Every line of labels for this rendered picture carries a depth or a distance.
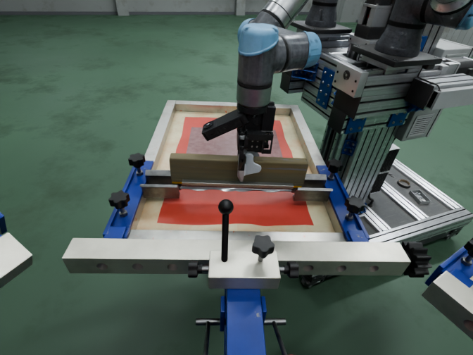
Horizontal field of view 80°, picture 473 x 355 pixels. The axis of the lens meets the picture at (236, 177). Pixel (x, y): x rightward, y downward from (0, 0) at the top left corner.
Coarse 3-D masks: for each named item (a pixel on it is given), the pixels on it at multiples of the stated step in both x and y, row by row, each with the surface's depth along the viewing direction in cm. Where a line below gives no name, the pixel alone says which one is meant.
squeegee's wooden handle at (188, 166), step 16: (176, 160) 71; (192, 160) 71; (208, 160) 71; (224, 160) 71; (256, 160) 72; (272, 160) 73; (288, 160) 73; (304, 160) 73; (176, 176) 74; (192, 176) 74; (208, 176) 74; (224, 176) 74; (256, 176) 74; (272, 176) 75; (288, 176) 75; (304, 176) 75
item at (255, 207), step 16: (272, 144) 106; (240, 192) 84; (256, 192) 84; (272, 192) 84; (288, 192) 85; (240, 208) 78; (256, 208) 78; (272, 208) 79; (288, 208) 79; (304, 208) 80; (256, 224) 74; (272, 224) 74; (288, 224) 75; (304, 224) 75
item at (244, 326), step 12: (228, 300) 48; (240, 300) 48; (252, 300) 48; (228, 312) 47; (240, 312) 47; (252, 312) 47; (228, 324) 45; (240, 324) 45; (252, 324) 45; (228, 336) 44; (240, 336) 44; (252, 336) 44; (264, 336) 44; (228, 348) 42; (240, 348) 42; (252, 348) 43; (264, 348) 43
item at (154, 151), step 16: (208, 112) 125; (224, 112) 125; (288, 112) 126; (160, 128) 104; (304, 128) 110; (160, 144) 96; (304, 144) 103; (320, 160) 93; (336, 224) 72; (272, 240) 66; (288, 240) 66; (304, 240) 66; (320, 240) 66; (336, 240) 67
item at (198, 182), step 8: (184, 184) 74; (192, 184) 74; (200, 184) 74; (208, 184) 74; (216, 184) 74; (224, 184) 74; (232, 184) 74; (240, 184) 74; (248, 184) 74; (256, 184) 75; (264, 184) 75; (272, 184) 75; (280, 184) 75; (288, 184) 76
